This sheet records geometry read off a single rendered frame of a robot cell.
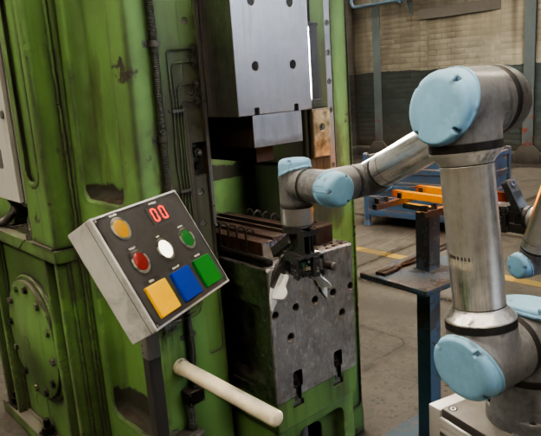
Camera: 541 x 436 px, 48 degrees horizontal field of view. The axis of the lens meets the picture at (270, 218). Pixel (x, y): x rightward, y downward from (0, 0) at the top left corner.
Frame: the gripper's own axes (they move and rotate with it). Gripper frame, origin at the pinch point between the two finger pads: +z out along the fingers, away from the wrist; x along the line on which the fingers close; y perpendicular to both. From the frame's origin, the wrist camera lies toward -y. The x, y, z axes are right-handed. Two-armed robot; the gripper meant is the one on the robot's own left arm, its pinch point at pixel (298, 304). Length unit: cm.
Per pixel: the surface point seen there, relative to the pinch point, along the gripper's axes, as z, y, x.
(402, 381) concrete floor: 93, -93, 107
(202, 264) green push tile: -9.2, -17.8, -16.5
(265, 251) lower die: -1.8, -41.2, 12.5
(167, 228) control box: -19.1, -20.4, -23.8
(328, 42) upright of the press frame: -64, -66, 56
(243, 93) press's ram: -50, -40, 9
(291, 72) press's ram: -55, -45, 27
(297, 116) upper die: -41, -45, 29
